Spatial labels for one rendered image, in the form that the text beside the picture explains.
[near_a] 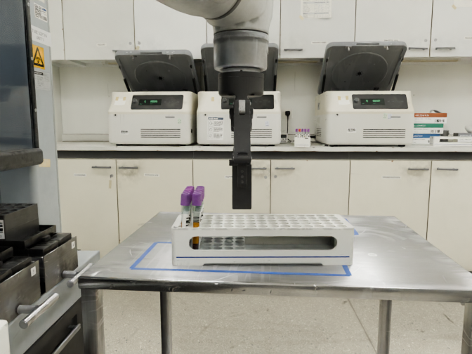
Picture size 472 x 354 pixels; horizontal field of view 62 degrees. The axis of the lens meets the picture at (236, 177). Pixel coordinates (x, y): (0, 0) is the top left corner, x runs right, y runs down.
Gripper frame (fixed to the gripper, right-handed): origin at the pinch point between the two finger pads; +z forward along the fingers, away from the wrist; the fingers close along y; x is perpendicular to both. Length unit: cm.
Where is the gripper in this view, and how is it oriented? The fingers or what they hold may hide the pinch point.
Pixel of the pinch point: (241, 194)
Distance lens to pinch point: 68.0
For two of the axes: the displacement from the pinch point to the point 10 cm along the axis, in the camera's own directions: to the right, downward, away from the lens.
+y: -0.1, -1.3, 9.9
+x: -10.0, 0.0, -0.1
